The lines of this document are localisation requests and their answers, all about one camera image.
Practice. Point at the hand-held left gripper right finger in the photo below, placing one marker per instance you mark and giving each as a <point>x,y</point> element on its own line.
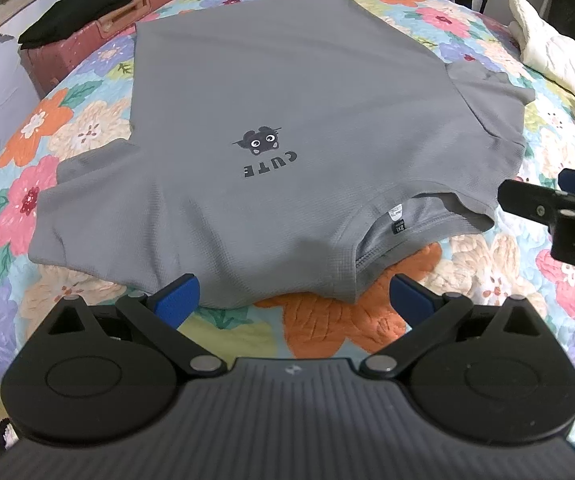
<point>410,299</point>

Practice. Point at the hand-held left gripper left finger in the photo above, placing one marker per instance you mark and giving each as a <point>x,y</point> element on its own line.
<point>180,301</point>

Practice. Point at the grey t-shirt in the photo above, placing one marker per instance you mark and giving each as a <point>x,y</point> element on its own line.
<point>287,110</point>

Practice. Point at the white quilted blanket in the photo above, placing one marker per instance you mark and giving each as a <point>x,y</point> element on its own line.
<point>552,45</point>

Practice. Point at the floral quilt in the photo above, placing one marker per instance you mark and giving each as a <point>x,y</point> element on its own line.
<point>87,125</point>

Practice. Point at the black folded cloth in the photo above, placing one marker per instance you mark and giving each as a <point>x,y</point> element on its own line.
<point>77,5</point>

